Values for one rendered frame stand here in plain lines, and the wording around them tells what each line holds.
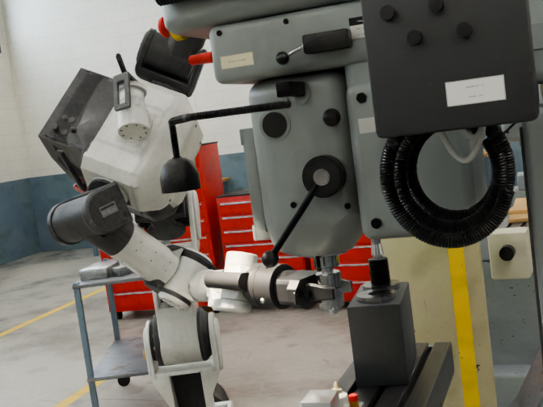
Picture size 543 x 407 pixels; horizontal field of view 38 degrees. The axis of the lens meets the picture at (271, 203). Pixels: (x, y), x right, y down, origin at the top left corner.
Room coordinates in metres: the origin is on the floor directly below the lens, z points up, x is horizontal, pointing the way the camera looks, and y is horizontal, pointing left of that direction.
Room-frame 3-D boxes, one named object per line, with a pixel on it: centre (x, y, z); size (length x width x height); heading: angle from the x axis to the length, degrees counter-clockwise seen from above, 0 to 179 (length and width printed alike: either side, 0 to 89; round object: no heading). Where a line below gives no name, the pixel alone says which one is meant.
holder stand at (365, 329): (1.81, -0.22, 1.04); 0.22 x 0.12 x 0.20; 164
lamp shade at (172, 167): (1.44, 0.16, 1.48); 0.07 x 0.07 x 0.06
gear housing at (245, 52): (1.41, -0.13, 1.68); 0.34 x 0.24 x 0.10; 69
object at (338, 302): (1.43, -0.09, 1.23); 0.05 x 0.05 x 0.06
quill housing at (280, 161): (1.43, -0.09, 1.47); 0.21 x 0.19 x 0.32; 159
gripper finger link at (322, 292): (1.41, -0.07, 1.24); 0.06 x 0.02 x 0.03; 49
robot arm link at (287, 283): (1.49, -0.02, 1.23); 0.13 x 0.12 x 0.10; 139
